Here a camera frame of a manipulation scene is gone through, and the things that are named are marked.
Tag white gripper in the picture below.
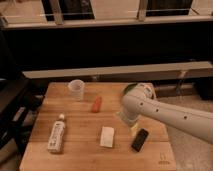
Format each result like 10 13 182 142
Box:
118 106 139 136

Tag white sponge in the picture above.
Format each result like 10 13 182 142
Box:
100 127 114 148

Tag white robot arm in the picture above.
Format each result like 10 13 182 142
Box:
119 83 213 144

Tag green ceramic bowl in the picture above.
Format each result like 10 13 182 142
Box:
123 83 137 95

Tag clear plastic measuring cup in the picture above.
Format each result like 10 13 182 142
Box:
68 79 85 101

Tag black rectangular block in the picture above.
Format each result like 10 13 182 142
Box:
131 129 149 152

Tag orange carrot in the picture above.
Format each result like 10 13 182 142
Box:
91 97 102 113

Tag wooden cutting board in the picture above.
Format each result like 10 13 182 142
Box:
19 83 177 171

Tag white plastic bottle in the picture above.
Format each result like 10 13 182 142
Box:
47 114 65 153

